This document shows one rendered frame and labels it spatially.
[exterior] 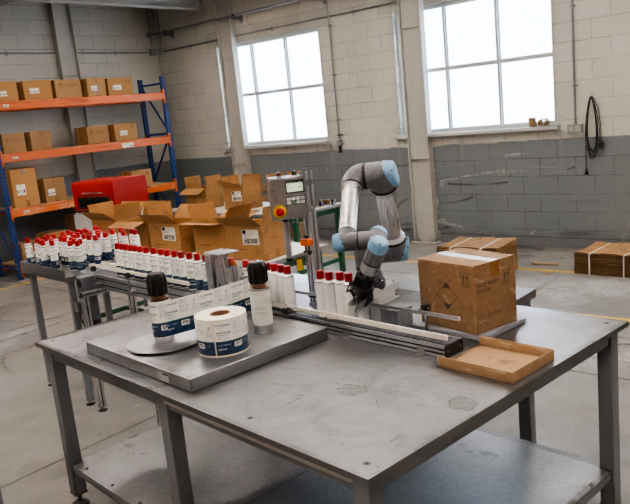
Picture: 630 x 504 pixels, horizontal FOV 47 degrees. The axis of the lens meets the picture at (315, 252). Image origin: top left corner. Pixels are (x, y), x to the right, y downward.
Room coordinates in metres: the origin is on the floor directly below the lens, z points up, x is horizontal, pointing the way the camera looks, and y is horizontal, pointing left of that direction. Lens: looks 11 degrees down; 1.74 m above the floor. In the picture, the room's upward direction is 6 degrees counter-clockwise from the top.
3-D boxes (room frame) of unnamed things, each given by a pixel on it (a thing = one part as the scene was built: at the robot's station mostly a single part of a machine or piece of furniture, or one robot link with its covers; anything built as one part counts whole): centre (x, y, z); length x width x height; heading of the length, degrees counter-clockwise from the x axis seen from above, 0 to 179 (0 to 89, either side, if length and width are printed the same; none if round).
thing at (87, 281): (4.46, 1.48, 0.71); 0.15 x 0.12 x 0.34; 132
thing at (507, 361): (2.36, -0.58, 0.85); 0.30 x 0.26 x 0.04; 42
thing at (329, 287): (2.94, -0.05, 0.98); 0.05 x 0.05 x 0.20
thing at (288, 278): (3.14, 0.13, 0.98); 0.05 x 0.05 x 0.20
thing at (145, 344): (2.82, 0.65, 0.89); 0.31 x 0.31 x 0.01
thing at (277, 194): (3.23, 0.10, 1.38); 0.17 x 0.10 x 0.19; 97
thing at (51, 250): (5.00, 1.67, 0.98); 0.57 x 0.46 x 0.21; 132
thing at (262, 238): (5.02, 0.39, 0.97); 0.51 x 0.39 x 0.37; 144
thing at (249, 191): (7.93, 0.76, 0.97); 0.42 x 0.39 x 0.37; 136
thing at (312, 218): (3.23, 0.01, 1.16); 0.04 x 0.04 x 0.67; 42
